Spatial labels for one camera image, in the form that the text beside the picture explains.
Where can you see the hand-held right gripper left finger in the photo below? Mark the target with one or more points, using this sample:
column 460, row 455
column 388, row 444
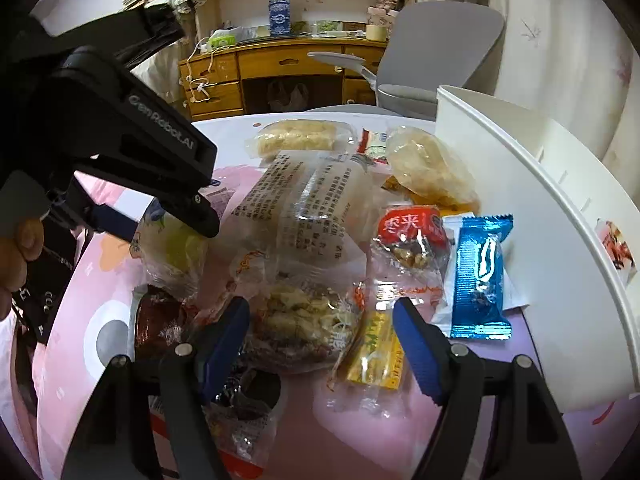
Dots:
column 225, row 345

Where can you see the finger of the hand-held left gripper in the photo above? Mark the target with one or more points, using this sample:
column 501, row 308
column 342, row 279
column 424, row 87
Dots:
column 200, row 217
column 112, row 220

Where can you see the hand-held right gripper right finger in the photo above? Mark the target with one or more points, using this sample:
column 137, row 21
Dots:
column 417, row 355

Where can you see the dark brown snack packet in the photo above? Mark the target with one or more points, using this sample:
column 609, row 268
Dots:
column 157, row 320

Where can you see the blue foil snack packet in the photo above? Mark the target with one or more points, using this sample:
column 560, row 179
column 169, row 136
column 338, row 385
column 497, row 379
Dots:
column 477, row 280

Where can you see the large clear printed snack packet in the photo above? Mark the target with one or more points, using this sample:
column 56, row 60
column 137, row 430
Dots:
column 300, row 195

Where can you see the red-label clear nut packet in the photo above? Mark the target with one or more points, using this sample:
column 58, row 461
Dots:
column 410, row 245

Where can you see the long rice cracker packet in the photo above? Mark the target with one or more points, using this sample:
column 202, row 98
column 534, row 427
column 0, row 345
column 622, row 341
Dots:
column 297, row 140

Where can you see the round rice cracker packet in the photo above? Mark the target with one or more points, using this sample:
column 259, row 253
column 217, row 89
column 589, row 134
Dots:
column 430, row 170

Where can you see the red-edged white snack packet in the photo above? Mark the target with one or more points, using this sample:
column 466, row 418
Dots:
column 372, row 147

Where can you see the white plastic bin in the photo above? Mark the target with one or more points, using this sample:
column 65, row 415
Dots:
column 525, row 185

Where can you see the person's left hand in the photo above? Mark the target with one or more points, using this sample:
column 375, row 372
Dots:
column 20, row 260

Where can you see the yellow snack packet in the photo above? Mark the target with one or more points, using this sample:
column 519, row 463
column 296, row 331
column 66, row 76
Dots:
column 372, row 355

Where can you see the clear dark snack packet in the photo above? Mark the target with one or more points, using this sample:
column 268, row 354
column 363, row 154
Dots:
column 250, row 400

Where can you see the white lace cloth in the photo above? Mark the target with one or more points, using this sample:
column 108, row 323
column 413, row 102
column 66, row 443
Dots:
column 160, row 80

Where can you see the white paper sheet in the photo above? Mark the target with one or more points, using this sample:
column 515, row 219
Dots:
column 515, row 292

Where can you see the pink printed blanket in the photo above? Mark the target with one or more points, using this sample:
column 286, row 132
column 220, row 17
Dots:
column 320, row 435

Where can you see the green tissue box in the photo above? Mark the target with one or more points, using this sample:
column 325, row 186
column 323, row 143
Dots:
column 222, row 40

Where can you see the clear plastic bag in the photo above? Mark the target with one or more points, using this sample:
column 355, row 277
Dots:
column 287, row 94

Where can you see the orange snack packet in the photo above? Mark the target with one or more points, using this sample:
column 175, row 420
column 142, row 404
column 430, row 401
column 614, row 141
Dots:
column 395, row 186

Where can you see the wooden desk with shelves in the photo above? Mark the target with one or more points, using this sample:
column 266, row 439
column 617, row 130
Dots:
column 280, row 60

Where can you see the blue gift bag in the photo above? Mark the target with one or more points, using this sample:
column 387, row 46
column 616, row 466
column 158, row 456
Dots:
column 280, row 15

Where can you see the red white crumpled wrapper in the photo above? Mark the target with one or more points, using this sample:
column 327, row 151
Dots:
column 615, row 250

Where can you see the grey office chair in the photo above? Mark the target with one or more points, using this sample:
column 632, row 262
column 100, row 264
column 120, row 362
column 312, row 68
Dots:
column 440, row 35

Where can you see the cream floral curtain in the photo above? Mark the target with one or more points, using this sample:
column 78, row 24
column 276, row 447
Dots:
column 560, row 35

